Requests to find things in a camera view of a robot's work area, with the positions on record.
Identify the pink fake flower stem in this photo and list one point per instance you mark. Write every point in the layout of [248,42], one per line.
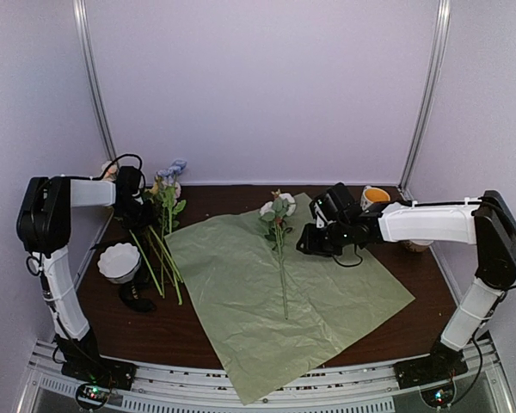
[109,171]

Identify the left aluminium frame post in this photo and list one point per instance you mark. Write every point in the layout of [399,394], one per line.
[82,25]

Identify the black ribbon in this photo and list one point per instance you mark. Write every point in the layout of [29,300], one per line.
[130,295]

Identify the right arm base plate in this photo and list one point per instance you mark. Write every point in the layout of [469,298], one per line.
[430,372]

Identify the pink and green wrapping paper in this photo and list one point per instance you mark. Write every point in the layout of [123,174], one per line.
[272,316]

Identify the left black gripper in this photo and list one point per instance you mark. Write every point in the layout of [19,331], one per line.
[148,220]

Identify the white scalloped bowl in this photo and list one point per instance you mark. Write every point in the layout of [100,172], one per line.
[119,263]

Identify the front aluminium rail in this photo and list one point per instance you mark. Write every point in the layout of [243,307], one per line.
[477,384]

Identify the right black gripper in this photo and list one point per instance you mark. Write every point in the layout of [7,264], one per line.
[311,245]

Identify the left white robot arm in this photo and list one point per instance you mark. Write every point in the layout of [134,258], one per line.
[44,228]

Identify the patterned mug with yellow inside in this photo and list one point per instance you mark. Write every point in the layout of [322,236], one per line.
[371,195]

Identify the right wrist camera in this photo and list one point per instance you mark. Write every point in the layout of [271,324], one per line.
[321,212]

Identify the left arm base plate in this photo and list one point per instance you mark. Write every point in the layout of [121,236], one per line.
[106,373]

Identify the aluminium frame post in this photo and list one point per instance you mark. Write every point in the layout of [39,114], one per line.
[82,25]
[437,54]

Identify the pale yellow fake flower stem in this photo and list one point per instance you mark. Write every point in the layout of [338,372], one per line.
[156,255]

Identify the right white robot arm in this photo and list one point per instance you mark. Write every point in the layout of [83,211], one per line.
[485,222]

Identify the right aluminium frame post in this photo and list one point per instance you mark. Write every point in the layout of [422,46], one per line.
[437,54]

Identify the small white patterned bowl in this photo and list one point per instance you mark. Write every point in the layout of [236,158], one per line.
[416,246]

